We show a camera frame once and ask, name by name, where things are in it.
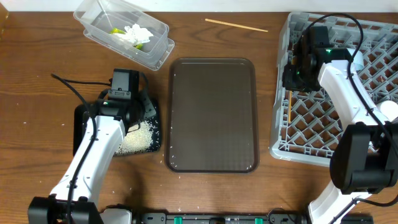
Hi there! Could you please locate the wooden chopstick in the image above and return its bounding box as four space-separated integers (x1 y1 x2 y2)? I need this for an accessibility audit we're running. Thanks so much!
288 91 292 124
205 18 268 32

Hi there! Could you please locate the light blue rice bowl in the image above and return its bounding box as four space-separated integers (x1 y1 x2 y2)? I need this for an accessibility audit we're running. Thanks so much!
353 51 364 71

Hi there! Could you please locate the yellow green snack wrapper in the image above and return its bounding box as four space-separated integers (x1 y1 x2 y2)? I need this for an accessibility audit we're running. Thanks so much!
110 28 143 50

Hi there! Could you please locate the white tissue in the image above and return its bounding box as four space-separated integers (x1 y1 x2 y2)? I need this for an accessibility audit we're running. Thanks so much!
110 24 154 47

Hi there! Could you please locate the brown serving tray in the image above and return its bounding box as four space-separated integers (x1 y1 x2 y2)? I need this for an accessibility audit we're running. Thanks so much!
165 58 259 174

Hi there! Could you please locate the clear plastic bin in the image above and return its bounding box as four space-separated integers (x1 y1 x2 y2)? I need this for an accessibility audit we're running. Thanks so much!
73 0 175 71

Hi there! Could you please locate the white cup green inside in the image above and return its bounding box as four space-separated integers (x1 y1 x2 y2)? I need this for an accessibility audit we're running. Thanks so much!
376 100 398 123

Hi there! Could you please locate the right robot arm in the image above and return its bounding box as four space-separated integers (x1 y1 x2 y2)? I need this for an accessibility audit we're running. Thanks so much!
282 44 397 223

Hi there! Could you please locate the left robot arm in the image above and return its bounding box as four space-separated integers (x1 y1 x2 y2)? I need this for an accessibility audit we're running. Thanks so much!
27 89 161 223

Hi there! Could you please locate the grey dishwasher rack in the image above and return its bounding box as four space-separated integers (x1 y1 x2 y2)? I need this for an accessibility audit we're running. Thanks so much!
269 12 397 167

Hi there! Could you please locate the black plastic bin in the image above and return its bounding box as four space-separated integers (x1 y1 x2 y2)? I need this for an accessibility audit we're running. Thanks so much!
73 98 162 154

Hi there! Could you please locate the spilled white rice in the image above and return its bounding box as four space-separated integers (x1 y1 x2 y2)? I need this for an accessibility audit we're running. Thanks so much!
114 121 162 156

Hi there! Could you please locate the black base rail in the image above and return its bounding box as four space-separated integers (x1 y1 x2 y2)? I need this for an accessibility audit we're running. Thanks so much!
102 212 374 224

